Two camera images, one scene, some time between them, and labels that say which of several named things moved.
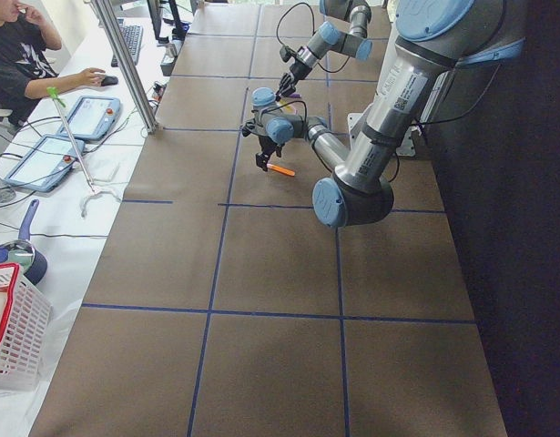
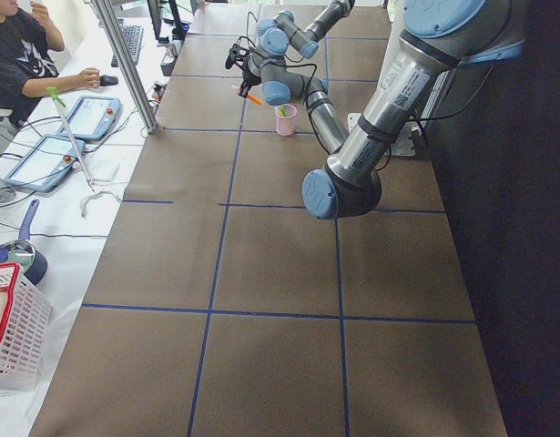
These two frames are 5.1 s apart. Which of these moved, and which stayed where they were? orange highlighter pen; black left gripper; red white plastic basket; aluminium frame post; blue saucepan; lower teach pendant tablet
Moved: black left gripper; orange highlighter pen
Stayed: blue saucepan; lower teach pendant tablet; aluminium frame post; red white plastic basket
